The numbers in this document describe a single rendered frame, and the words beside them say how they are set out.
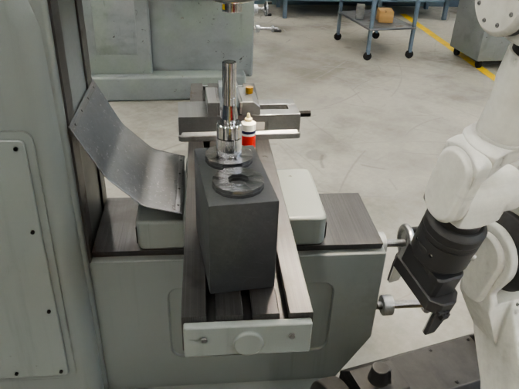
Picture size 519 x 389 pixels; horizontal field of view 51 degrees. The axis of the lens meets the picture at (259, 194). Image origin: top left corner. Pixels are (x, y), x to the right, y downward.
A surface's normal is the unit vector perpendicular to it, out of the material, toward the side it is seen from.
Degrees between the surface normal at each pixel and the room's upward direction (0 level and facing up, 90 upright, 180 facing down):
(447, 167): 89
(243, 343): 90
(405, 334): 0
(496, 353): 90
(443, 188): 89
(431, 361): 0
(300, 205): 0
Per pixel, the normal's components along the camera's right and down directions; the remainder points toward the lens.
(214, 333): 0.10, 0.51
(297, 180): 0.04, -0.86
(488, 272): -0.94, 0.15
